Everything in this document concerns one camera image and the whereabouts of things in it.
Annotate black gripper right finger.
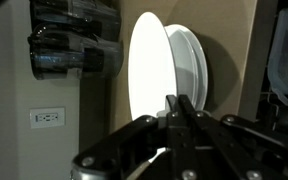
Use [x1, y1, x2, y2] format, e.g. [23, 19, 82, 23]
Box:
[178, 95, 288, 180]

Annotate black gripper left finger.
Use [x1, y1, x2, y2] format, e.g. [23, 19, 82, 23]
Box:
[71, 95, 196, 180]

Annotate white top plate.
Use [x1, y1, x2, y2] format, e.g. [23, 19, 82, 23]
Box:
[127, 12, 177, 120]

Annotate white plate pile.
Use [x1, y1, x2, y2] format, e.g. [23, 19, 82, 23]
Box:
[165, 24, 208, 110]

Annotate white wall outlet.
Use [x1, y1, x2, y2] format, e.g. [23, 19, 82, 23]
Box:
[29, 107, 65, 129]

